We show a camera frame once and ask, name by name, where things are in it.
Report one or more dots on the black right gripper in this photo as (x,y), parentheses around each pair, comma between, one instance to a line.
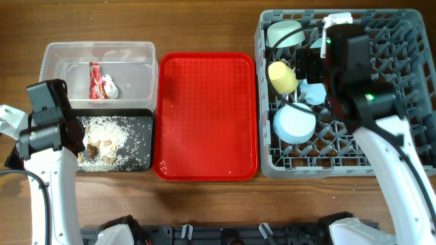
(307,64)

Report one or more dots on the yellow plastic cup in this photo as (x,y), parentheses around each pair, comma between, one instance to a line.
(282,77)

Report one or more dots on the light blue plate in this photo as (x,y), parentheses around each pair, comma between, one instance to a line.
(315,94)

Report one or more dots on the green bowl with food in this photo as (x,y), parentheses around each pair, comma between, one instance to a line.
(280,29)

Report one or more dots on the red snack wrapper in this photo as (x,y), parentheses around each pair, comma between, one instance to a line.
(96,84)

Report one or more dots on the white tissue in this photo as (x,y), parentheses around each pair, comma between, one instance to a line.
(110,88)

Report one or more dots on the light blue bowl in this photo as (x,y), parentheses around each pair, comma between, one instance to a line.
(294,126)

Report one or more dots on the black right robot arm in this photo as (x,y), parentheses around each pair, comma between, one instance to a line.
(374,114)

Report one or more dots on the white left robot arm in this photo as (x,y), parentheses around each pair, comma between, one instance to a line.
(52,177)

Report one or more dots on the grey dishwasher rack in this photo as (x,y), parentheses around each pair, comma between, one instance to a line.
(400,54)

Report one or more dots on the spilled rice and food scraps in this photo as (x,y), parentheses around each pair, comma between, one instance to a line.
(102,143)

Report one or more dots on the black rectangular tray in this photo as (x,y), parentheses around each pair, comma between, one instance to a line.
(143,143)

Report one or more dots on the clear plastic bin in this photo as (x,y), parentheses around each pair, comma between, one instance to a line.
(132,67)

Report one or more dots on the red plastic tray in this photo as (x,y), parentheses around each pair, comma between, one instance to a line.
(206,118)

